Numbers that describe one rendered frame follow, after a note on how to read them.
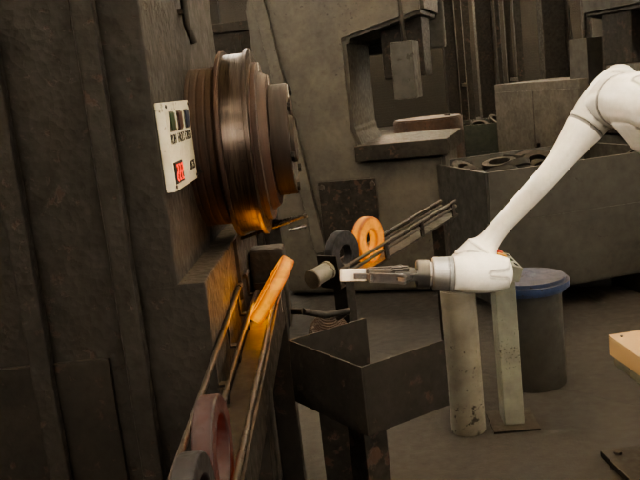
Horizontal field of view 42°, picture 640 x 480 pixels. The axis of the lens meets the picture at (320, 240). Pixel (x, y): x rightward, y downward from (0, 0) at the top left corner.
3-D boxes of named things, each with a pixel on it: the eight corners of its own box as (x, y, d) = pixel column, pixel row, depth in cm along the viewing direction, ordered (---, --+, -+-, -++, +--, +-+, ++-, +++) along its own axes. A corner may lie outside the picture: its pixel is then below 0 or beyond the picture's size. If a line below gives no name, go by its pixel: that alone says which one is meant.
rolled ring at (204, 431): (223, 373, 140) (204, 375, 140) (207, 427, 122) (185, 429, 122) (238, 471, 145) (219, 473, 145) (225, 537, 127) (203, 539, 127)
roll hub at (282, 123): (276, 202, 203) (263, 85, 198) (284, 188, 231) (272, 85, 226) (299, 199, 203) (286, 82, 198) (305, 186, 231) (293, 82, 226)
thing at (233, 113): (234, 252, 196) (209, 47, 188) (255, 220, 242) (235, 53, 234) (262, 250, 196) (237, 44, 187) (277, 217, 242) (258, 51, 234)
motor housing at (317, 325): (323, 500, 256) (303, 332, 247) (324, 468, 278) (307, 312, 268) (365, 497, 256) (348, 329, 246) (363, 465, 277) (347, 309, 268)
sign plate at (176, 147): (166, 192, 170) (153, 103, 167) (189, 178, 196) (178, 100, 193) (177, 191, 170) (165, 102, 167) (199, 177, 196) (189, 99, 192)
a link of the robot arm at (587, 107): (558, 110, 221) (583, 111, 208) (599, 53, 221) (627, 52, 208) (592, 139, 225) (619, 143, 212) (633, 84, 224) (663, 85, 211)
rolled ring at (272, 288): (302, 247, 214) (290, 241, 214) (277, 299, 201) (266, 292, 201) (276, 286, 227) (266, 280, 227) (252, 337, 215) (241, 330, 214)
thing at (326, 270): (305, 288, 258) (302, 270, 257) (322, 278, 265) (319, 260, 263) (321, 289, 255) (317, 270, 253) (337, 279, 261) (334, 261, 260)
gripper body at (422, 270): (432, 291, 217) (396, 291, 217) (429, 284, 225) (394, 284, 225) (432, 263, 215) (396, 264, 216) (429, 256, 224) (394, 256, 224)
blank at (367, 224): (347, 224, 273) (355, 224, 271) (371, 210, 285) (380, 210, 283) (354, 269, 277) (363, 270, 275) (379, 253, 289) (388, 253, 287)
